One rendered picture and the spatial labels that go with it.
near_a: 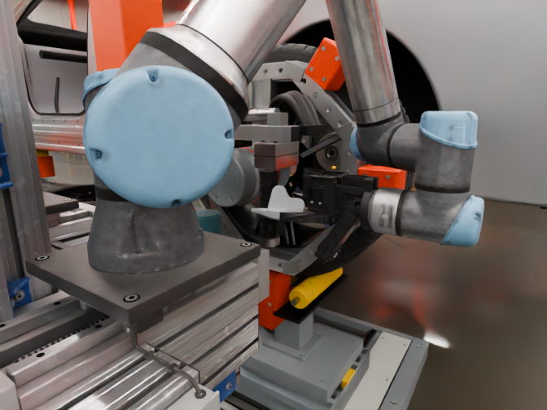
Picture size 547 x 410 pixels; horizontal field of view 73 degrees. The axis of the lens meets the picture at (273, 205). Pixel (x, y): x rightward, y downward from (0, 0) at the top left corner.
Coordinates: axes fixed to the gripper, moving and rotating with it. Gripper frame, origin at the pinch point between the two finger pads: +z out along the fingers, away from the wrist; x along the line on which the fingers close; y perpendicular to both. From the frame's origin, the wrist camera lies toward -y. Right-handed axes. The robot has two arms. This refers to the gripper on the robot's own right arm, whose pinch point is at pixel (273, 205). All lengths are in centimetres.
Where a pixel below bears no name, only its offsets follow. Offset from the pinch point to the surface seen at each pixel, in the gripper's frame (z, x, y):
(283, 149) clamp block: -1.5, -1.3, 10.8
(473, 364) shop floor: -35, -96, -83
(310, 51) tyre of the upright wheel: 7.9, -28.9, 32.0
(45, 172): 257, -78, -27
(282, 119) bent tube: -0.7, -2.0, 16.1
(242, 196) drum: 12.5, -6.3, -1.1
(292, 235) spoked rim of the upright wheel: 13.6, -30.8, -17.8
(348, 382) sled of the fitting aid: -3, -38, -66
